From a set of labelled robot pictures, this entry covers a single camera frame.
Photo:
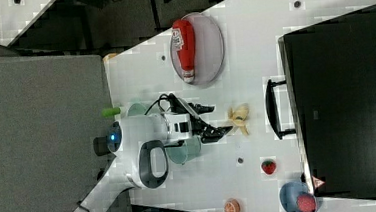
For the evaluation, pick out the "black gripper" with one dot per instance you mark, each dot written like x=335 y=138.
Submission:
x=189 y=121

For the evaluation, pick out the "yellow plush banana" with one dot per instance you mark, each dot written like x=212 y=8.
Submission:
x=239 y=116

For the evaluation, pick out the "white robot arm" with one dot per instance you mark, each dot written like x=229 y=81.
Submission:
x=133 y=139

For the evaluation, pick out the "black toaster oven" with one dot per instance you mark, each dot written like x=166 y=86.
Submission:
x=330 y=77

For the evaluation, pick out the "green cup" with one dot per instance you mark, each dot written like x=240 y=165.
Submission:
x=189 y=150

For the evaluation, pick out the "green oval colander basket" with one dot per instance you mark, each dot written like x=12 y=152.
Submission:
x=137 y=109

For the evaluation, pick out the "red ketchup bottle toy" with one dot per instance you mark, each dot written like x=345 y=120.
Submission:
x=183 y=38

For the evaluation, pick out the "grey round plate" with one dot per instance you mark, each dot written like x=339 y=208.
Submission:
x=209 y=50

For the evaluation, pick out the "red strawberry toy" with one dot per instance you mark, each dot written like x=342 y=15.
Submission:
x=269 y=166

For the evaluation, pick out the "orange slice toy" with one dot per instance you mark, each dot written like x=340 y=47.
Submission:
x=232 y=205

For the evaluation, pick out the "blue bowl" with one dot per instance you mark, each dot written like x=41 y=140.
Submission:
x=289 y=193

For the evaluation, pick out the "strawberry toy in bowl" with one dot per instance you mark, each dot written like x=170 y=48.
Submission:
x=306 y=203

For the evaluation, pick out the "grey foam board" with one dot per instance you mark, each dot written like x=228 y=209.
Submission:
x=50 y=113

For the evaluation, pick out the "green cylinder handle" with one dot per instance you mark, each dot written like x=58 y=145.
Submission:
x=111 y=111

